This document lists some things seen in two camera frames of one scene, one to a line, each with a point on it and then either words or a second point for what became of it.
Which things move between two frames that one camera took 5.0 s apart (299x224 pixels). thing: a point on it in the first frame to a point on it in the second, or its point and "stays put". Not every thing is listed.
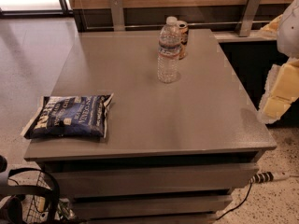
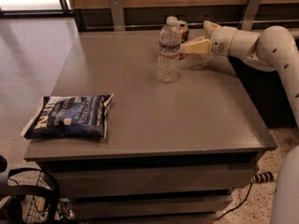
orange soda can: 183,28 stays put
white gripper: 290,32 to 221,41
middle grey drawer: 150,204 stays put
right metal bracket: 244,25 stays put
